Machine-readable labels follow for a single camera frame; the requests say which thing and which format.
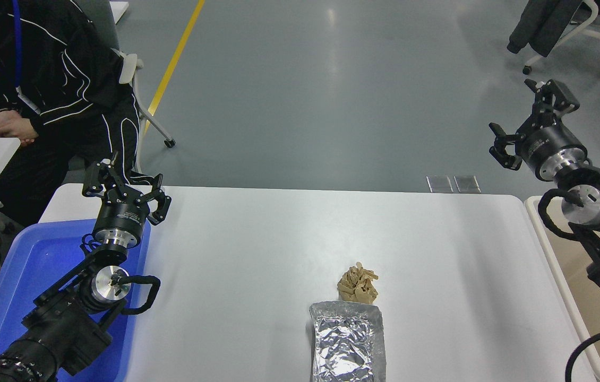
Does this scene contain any blue plastic tray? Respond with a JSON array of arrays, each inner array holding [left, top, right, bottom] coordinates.
[[0, 219, 152, 382]]

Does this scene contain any dark grey jacket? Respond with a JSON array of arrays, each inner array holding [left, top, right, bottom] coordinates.
[[508, 0, 585, 58]]

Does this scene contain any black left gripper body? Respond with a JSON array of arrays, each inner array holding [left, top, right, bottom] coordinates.
[[94, 188, 151, 237]]

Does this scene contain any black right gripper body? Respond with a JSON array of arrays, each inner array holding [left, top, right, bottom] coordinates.
[[518, 123, 587, 173]]

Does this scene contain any grey white wheeled chair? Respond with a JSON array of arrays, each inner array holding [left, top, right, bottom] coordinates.
[[74, 0, 176, 149]]

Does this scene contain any silver foil tray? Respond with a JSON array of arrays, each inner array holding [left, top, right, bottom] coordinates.
[[309, 301, 387, 382]]

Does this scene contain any large pale bin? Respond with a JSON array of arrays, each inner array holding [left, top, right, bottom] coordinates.
[[524, 195, 600, 382]]

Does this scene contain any person's left hand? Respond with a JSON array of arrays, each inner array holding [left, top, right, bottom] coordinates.
[[8, 122, 39, 147]]

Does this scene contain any silver floor socket plate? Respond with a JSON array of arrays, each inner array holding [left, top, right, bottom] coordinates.
[[427, 176, 454, 193], [454, 175, 481, 193]]

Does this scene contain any crumpled tan paper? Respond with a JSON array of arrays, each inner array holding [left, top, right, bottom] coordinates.
[[337, 262, 379, 305]]

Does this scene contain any person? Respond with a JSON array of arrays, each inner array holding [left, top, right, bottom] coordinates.
[[0, 0, 160, 228]]

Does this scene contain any person's right hand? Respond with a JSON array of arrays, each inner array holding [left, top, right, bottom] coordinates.
[[0, 110, 23, 133]]

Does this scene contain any white flat box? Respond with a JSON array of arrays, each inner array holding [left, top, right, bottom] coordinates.
[[110, 0, 130, 25]]

